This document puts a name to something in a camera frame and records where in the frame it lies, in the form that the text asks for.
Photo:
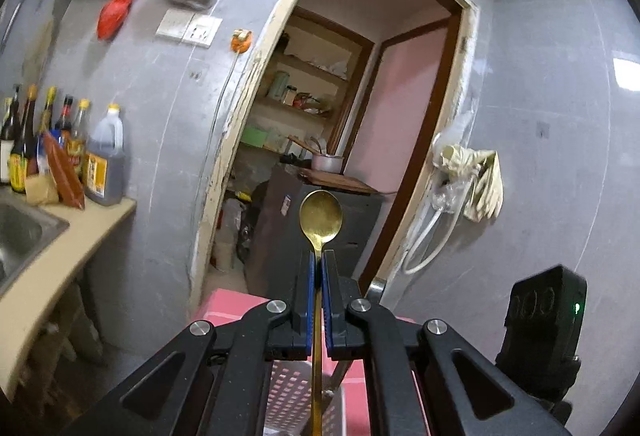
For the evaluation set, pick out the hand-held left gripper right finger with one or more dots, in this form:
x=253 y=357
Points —
x=327 y=316

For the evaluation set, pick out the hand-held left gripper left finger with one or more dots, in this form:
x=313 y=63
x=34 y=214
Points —
x=311 y=316

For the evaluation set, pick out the white wall switch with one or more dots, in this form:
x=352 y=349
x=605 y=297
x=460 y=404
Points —
x=174 y=23

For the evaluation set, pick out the wooden cutting board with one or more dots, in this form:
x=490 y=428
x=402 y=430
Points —
x=340 y=181

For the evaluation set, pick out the white wall socket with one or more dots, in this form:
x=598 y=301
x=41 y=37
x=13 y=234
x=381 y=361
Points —
x=202 y=31

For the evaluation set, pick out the orange wall hook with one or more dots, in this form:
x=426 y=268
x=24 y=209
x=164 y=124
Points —
x=241 y=41

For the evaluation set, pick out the metal pot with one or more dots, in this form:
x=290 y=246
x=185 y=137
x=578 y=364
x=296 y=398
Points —
x=327 y=162

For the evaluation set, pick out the dark pump bottle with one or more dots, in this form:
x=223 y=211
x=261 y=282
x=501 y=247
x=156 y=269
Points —
x=5 y=136

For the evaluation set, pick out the yellow rubber gloves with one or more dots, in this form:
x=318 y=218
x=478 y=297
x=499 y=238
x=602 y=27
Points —
x=482 y=186

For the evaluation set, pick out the beige plastic bag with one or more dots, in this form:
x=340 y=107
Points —
x=41 y=190

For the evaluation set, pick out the orange seasoning packet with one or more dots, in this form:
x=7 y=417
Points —
x=62 y=171

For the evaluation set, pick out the white perforated utensil holder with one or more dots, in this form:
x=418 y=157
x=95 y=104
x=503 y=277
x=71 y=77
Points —
x=292 y=396

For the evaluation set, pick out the wooden door frame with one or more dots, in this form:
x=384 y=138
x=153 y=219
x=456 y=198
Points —
x=220 y=156

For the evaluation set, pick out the grey cabinet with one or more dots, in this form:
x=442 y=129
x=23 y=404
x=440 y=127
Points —
x=280 y=226

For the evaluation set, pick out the small grey wall outlet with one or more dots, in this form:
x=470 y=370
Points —
x=195 y=75

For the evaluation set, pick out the green jar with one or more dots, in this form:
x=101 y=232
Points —
x=281 y=86

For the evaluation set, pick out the amber bottle yellow cap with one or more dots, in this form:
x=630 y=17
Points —
x=77 y=136

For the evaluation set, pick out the wooden shelf unit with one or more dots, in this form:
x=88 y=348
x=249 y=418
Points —
x=310 y=71

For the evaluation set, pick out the dark bottle red cap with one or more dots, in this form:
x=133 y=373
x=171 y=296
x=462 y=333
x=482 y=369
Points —
x=64 y=116

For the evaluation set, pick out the slim yellow cap bottle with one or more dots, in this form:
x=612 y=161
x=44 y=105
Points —
x=48 y=108

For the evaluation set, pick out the beige kitchen counter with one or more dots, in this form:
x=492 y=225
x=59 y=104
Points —
x=75 y=241

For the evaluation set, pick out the pink checked tablecloth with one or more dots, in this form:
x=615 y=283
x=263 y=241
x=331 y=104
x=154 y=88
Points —
x=225 y=308

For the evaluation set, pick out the red plastic bag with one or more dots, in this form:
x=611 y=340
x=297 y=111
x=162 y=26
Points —
x=117 y=8

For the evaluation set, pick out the steel kitchen sink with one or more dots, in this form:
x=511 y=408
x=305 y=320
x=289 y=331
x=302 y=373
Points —
x=20 y=236

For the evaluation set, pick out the large dark vinegar jug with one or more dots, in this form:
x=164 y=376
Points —
x=105 y=161

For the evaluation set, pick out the green box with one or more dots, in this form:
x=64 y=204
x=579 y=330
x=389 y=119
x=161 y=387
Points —
x=253 y=137

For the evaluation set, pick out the gold spoon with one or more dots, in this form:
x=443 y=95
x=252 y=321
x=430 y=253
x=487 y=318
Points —
x=320 y=216

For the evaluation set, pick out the soy sauce bottle orange cap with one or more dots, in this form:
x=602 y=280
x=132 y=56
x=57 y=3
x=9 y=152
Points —
x=24 y=146

